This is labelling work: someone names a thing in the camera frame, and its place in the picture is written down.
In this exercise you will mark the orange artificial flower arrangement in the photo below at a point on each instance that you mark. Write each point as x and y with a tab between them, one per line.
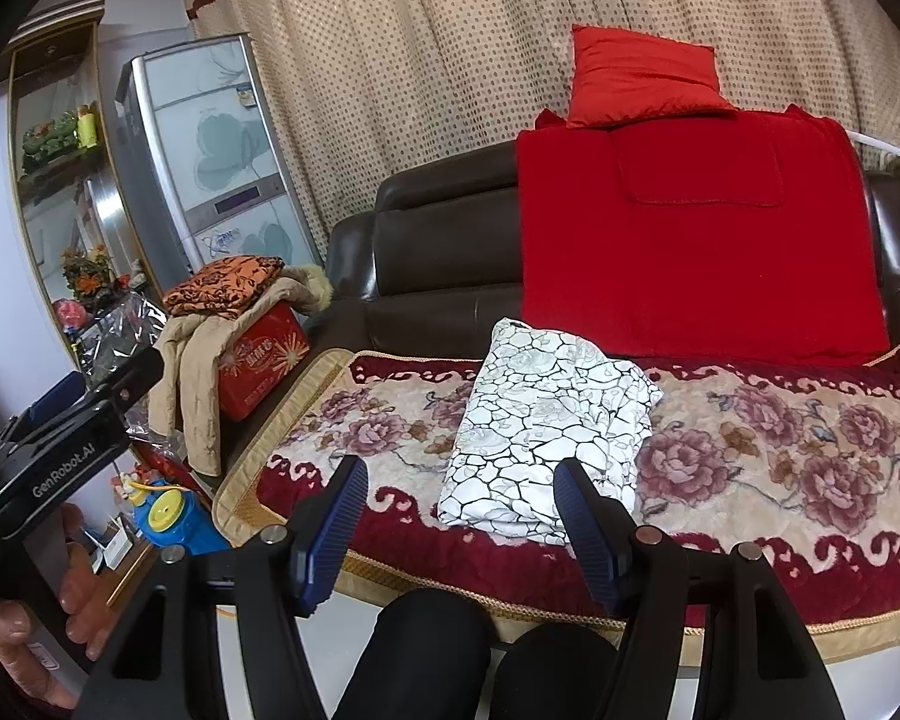
86	274

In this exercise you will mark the silver foil wrap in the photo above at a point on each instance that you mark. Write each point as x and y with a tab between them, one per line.
112	330

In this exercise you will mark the blue yellow plastic toy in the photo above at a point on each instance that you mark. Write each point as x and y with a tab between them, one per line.
169	517

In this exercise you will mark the wooden display cabinet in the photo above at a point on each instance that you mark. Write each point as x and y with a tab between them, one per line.
52	52

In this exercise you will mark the red pillow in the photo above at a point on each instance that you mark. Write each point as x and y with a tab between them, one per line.
637	79

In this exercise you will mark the beige dotted curtain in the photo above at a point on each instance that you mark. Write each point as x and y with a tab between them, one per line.
420	52

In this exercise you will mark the orange black patterned cloth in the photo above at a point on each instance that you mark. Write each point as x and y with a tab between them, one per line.
221	285

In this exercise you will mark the person's left hand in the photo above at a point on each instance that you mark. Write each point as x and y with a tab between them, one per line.
15	652

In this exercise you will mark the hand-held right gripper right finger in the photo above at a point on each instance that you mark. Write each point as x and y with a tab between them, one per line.
589	532

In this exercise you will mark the green artificial plants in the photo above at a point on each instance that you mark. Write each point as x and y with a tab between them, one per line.
49	139

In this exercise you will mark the red plastic bag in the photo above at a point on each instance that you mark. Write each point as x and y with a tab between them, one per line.
172	465

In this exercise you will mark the beige jacket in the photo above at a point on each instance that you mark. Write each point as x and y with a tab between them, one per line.
187	375

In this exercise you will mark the red throw blanket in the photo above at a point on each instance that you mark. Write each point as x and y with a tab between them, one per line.
690	262

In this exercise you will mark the white crackle-print coat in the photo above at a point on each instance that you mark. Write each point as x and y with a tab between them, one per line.
540	420

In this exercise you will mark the floral red-bordered sofa blanket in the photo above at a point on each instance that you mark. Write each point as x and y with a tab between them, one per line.
757	465

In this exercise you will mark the yellow bottle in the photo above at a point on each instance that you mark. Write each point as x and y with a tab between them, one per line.
87	129

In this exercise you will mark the silver refrigerator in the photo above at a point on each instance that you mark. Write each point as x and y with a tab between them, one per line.
210	142

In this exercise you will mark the red gift box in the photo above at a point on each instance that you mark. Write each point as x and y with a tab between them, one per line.
262	367

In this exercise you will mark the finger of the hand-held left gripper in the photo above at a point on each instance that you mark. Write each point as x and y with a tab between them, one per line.
131	375
49	401

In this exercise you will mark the brown leather sofa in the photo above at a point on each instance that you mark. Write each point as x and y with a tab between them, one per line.
435	240

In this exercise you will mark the person's black pants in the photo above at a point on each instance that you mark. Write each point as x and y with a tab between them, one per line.
420	652

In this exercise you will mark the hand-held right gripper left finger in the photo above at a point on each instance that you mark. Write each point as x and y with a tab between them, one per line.
330	532

